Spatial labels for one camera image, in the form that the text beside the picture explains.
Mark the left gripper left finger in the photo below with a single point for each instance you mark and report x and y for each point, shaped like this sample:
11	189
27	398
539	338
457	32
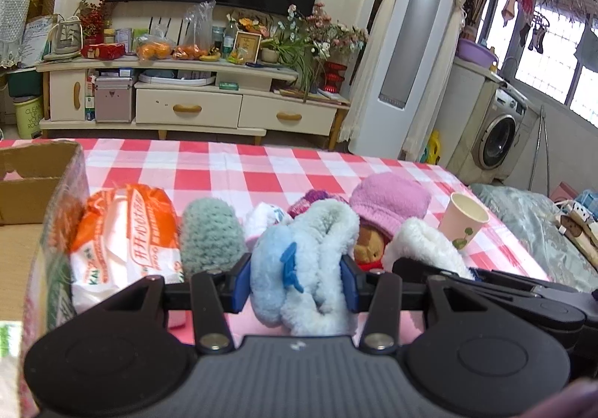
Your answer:
214	294

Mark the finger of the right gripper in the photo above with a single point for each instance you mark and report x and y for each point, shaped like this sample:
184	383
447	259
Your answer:
544	304

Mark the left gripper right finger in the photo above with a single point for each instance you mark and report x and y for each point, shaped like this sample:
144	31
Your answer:
378	294

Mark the brown teddy bear red shirt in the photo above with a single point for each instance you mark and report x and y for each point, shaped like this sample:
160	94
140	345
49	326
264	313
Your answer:
369	248

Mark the white fluffy slipper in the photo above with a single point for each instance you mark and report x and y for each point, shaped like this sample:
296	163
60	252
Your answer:
418	241

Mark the light blue fluffy slipper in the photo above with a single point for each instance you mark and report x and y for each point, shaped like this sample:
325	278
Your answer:
295	272

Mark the pink knit hat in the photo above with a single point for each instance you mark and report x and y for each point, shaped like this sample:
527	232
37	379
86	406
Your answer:
384	201

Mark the grey-green crocheted item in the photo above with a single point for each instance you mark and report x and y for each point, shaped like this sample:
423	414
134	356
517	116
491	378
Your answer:
211	237

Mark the floral white cloth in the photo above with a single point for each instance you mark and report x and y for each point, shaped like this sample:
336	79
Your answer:
259	219

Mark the orange white snack bag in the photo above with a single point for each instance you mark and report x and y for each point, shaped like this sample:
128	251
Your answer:
125	234

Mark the white paper cup green print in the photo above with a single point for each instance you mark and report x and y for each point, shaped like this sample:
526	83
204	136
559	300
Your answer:
463	218

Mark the purple knit sock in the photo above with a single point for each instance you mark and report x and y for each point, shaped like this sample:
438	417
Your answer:
308	199

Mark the red white checkered tablecloth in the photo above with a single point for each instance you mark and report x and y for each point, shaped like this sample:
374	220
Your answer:
245	175

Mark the front-load washing machine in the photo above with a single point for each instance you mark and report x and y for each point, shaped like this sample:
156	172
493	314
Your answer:
484	124

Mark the cream TV cabinet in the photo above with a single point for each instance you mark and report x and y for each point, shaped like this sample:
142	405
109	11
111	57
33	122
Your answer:
190	96

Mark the cardboard box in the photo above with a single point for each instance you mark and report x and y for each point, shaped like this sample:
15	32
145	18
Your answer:
43	190

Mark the grey storage box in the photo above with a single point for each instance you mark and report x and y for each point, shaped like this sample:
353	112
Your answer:
114	99

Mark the white standing air conditioner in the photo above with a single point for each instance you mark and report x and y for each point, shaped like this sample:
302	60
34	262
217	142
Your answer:
401	81

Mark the red lantern ornament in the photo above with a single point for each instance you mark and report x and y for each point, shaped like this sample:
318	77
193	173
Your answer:
333	76

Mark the framed picture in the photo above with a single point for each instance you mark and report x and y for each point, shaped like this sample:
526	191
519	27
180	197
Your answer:
246	45

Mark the bag of oranges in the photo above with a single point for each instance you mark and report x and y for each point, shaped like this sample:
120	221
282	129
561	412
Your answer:
154	50

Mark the potted plant with flowers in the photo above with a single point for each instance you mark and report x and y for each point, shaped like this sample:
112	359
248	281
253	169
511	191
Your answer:
305	42

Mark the purple plastic basin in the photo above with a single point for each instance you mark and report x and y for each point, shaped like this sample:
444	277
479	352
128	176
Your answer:
477	54

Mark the green waste bin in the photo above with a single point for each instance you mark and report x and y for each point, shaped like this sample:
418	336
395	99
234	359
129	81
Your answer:
28	113

